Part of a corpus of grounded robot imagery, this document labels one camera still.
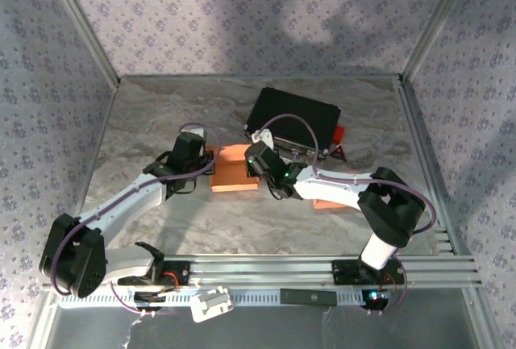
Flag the brown cardboard box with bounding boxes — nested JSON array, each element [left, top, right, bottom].
[[210, 143, 260, 193], [312, 169, 362, 210]]

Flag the black ribbed carrying case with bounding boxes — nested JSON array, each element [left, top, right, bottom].
[[244, 85, 342, 160]]

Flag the black bar-shaped device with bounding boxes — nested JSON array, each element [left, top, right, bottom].
[[279, 288, 338, 306]]

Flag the black controller board green light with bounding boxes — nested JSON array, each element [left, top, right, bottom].
[[360, 289, 393, 313]]

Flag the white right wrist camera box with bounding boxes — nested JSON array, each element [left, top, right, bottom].
[[251, 127, 276, 152]]

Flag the aluminium side rail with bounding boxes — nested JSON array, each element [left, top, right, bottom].
[[397, 77, 507, 349], [30, 78, 122, 349]]

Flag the aluminium rear rail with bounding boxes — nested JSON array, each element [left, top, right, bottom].
[[119, 74, 404, 84]]

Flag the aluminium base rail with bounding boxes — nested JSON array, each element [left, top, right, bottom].
[[42, 254, 484, 290]]

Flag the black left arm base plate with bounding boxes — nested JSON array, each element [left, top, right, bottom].
[[116, 260, 191, 287]]

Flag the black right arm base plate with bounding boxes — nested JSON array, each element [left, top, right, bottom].
[[331, 259, 406, 285]]

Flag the white slotted cable duct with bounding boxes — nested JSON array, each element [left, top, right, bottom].
[[58, 289, 368, 309]]

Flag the white plastic clip bracket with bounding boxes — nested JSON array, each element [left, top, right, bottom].
[[189, 285, 235, 323]]

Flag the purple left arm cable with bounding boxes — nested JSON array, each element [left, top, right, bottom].
[[51, 122, 223, 318]]

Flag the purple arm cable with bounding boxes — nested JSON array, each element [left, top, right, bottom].
[[51, 122, 223, 318], [257, 113, 439, 316]]

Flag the aluminium corner post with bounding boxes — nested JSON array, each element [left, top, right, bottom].
[[398, 0, 483, 84], [40, 0, 122, 86]]

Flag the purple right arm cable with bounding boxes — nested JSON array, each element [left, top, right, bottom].
[[257, 113, 439, 316]]

